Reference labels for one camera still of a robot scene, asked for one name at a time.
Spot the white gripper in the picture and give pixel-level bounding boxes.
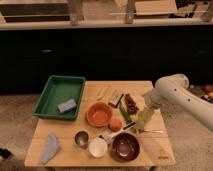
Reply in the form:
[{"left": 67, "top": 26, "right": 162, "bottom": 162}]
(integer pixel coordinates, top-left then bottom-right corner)
[{"left": 136, "top": 91, "right": 160, "bottom": 124}]

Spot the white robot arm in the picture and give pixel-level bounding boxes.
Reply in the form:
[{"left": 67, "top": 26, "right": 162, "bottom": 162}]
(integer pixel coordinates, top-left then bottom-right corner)
[{"left": 143, "top": 74, "right": 213, "bottom": 132}]

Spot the purple bowl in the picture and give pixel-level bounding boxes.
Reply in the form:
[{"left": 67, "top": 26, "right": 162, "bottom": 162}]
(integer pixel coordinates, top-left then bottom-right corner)
[{"left": 110, "top": 133, "right": 140, "bottom": 162}]

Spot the orange bowl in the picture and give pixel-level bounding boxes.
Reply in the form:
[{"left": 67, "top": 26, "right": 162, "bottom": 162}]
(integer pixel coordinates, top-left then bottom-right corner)
[{"left": 86, "top": 102, "right": 113, "bottom": 127}]

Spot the green cup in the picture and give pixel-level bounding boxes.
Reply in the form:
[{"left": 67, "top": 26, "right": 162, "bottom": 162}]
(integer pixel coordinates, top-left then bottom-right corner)
[{"left": 136, "top": 117, "right": 147, "bottom": 130}]

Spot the black white marker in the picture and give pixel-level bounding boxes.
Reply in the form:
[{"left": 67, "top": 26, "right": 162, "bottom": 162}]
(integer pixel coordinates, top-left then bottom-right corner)
[{"left": 122, "top": 122, "right": 136, "bottom": 131}]

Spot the metal spoon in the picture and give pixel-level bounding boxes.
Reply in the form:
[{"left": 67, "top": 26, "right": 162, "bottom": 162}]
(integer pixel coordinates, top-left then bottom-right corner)
[{"left": 136, "top": 129, "right": 164, "bottom": 134}]

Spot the orange fruit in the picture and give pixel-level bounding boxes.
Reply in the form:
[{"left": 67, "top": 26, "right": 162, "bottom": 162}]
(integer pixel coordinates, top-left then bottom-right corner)
[{"left": 109, "top": 118, "right": 122, "bottom": 132}]

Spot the brown white snack bar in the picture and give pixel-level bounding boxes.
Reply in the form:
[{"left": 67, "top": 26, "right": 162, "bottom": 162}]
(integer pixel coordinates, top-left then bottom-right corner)
[{"left": 108, "top": 90, "right": 123, "bottom": 107}]

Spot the yellow banana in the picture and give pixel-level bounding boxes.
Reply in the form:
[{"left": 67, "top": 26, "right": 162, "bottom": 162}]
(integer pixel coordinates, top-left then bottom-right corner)
[{"left": 96, "top": 86, "right": 109, "bottom": 100}]

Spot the white measuring scoop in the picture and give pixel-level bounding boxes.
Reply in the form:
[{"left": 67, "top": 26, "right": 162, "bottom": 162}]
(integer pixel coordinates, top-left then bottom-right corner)
[{"left": 99, "top": 131, "right": 121, "bottom": 143}]

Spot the small metal cup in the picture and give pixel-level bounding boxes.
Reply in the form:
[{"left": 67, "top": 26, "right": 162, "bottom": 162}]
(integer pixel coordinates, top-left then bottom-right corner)
[{"left": 75, "top": 131, "right": 89, "bottom": 148}]

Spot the blue sponge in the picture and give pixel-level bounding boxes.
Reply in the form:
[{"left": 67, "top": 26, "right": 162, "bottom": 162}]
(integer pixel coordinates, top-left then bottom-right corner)
[{"left": 58, "top": 99, "right": 76, "bottom": 113}]

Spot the green plastic tray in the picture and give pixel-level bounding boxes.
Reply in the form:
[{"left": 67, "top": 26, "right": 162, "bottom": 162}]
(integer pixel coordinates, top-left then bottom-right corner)
[{"left": 33, "top": 75, "right": 85, "bottom": 121}]

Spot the blue folded cloth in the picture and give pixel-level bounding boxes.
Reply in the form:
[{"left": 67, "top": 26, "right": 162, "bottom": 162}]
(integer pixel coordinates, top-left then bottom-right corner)
[{"left": 39, "top": 133, "right": 60, "bottom": 164}]

